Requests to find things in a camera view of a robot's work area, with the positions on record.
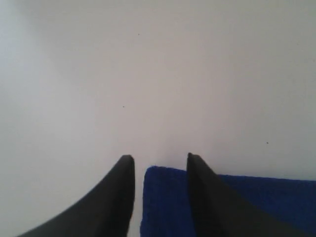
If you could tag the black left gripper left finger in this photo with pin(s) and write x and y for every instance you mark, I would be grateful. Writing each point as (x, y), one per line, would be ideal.
(105, 211)

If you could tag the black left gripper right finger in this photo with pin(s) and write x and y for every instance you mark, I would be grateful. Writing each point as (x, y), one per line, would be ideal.
(219, 211)

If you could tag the blue towel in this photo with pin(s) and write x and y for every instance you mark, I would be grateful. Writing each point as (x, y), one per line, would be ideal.
(167, 212)

